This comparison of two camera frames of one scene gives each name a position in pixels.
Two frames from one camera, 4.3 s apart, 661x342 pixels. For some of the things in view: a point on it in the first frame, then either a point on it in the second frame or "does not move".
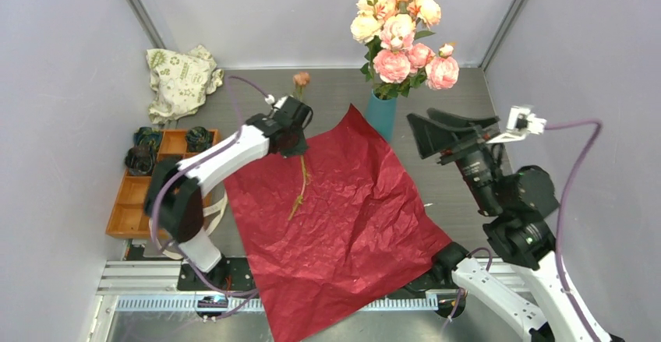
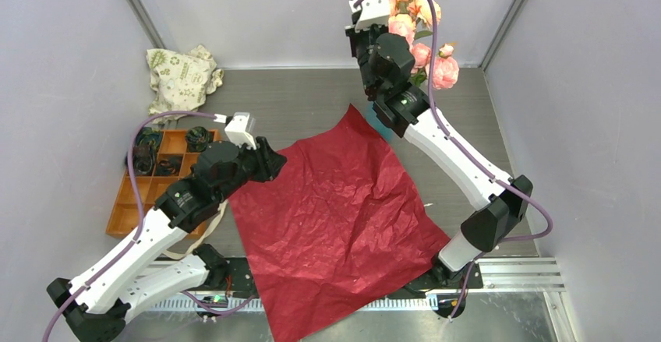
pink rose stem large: x=440 y=72 does not move
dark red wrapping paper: x=329 y=234 does not move
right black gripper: x=456 y=134 → x=354 y=36
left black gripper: x=298 y=149 → x=268 y=160
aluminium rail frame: x=158 y=285 does not move
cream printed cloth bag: x=180 y=82 does not move
